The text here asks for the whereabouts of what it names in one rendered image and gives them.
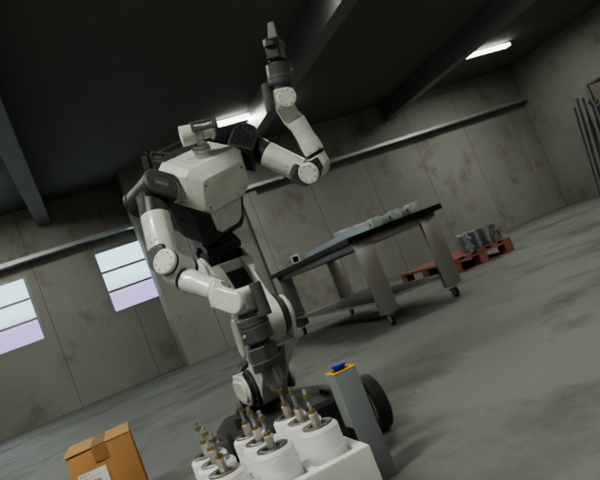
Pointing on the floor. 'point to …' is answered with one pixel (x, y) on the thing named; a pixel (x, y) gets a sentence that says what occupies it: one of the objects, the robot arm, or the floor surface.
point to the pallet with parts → (470, 248)
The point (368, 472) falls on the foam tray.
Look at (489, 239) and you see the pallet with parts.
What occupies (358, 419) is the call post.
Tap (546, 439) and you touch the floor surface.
